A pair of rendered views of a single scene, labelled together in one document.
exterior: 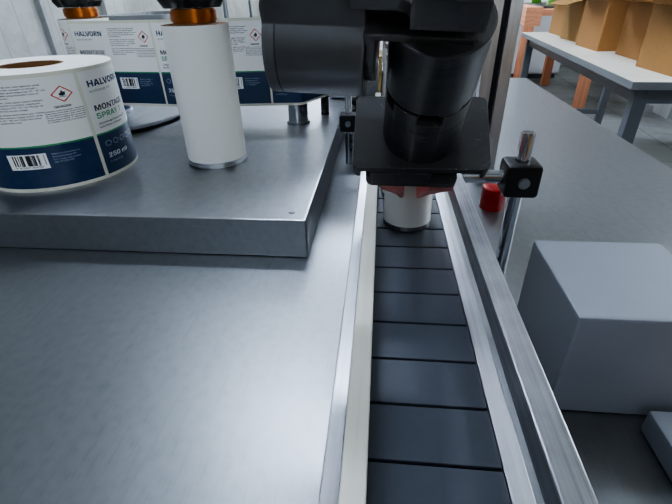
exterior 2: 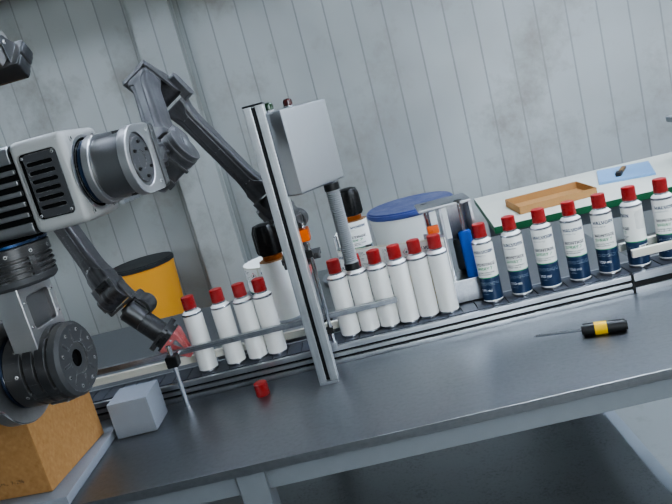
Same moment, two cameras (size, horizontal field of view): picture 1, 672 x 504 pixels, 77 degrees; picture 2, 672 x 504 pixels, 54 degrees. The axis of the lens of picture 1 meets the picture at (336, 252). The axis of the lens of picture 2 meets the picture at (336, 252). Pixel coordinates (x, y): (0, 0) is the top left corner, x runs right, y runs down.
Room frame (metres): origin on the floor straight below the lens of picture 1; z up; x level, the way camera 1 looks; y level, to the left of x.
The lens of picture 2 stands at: (0.74, -1.77, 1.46)
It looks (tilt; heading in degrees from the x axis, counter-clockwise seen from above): 12 degrees down; 87
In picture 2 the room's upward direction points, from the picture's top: 15 degrees counter-clockwise
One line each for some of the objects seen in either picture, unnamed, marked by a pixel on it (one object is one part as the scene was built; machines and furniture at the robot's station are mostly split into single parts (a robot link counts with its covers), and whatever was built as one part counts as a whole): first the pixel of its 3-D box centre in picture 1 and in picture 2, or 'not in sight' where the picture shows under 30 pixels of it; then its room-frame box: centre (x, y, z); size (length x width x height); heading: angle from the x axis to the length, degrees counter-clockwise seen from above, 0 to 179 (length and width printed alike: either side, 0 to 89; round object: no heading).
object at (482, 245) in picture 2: not in sight; (485, 262); (1.18, -0.16, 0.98); 0.05 x 0.05 x 0.20
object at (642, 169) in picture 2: not in sight; (624, 172); (2.30, 1.26, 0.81); 0.32 x 0.24 x 0.01; 65
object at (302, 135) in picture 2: not in sight; (297, 148); (0.79, -0.20, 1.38); 0.17 x 0.10 x 0.19; 49
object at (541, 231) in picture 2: not in sight; (544, 247); (1.32, -0.18, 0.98); 0.05 x 0.05 x 0.20
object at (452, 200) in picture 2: not in sight; (441, 202); (1.12, -0.06, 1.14); 0.14 x 0.11 x 0.01; 174
